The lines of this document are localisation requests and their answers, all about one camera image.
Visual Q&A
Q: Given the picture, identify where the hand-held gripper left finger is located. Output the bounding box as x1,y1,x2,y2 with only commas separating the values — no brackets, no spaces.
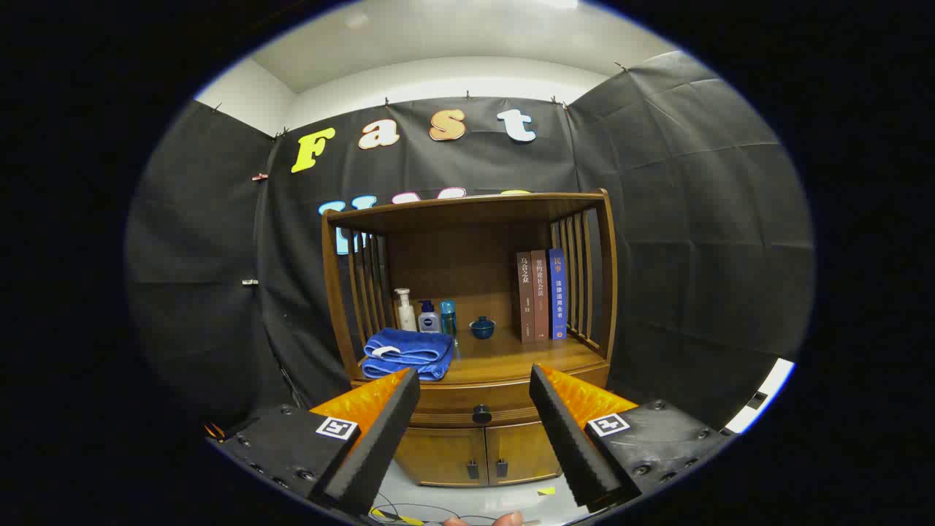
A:
207,367,421,517

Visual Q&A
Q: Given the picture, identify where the wooden countertop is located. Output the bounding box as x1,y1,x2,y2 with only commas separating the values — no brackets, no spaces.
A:
354,332,608,386

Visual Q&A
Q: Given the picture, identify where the wooden cabinet door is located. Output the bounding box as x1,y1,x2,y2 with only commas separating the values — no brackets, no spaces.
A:
485,422,563,483
394,427,486,487

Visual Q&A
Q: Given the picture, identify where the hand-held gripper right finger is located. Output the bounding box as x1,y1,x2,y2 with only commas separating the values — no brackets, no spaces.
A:
529,364,733,514

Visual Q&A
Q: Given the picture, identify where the wooden cabinet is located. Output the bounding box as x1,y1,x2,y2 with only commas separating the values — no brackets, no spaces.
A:
321,188,619,489

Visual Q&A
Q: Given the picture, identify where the dark brown book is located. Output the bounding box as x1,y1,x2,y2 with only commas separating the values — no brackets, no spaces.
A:
516,252,536,344

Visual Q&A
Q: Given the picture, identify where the reddish brown book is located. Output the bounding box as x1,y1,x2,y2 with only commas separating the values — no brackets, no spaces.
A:
531,250,550,341

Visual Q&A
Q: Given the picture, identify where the blue book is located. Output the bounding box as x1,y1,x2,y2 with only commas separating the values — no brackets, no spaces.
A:
548,248,568,340

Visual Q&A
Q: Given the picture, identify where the wooden drawer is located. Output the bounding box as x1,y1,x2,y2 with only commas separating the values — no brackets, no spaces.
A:
351,364,611,430

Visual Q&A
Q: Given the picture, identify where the white pump bottle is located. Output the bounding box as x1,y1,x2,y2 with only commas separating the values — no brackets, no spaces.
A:
394,288,417,333

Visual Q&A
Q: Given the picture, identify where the blue folded towel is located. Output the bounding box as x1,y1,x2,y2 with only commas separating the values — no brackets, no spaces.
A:
362,327,455,382

